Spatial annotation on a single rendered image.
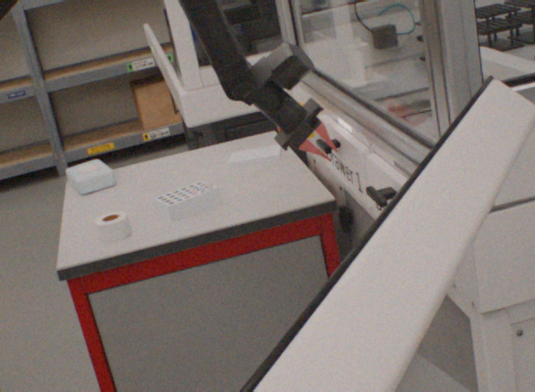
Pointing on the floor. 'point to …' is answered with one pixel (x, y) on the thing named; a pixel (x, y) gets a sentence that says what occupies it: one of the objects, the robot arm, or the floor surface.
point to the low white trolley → (196, 269)
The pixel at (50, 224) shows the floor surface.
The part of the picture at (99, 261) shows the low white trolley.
